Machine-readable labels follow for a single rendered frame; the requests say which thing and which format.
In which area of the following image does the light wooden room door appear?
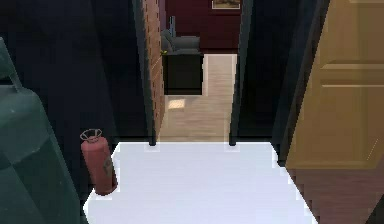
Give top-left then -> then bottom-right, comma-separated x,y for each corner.
285,0 -> 384,170

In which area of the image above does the dark green bin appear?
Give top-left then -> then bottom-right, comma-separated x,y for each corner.
0,36 -> 82,224

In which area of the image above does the red fire extinguisher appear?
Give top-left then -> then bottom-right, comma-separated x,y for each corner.
79,128 -> 119,197

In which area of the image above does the brown wooden room door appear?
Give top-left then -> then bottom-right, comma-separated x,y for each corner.
142,0 -> 167,136

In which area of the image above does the framed wall picture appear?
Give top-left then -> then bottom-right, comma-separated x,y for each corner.
211,0 -> 242,11

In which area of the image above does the black cabinet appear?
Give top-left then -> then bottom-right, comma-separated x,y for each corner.
162,49 -> 205,96

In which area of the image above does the grey sofa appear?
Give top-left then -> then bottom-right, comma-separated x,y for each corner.
160,29 -> 202,53

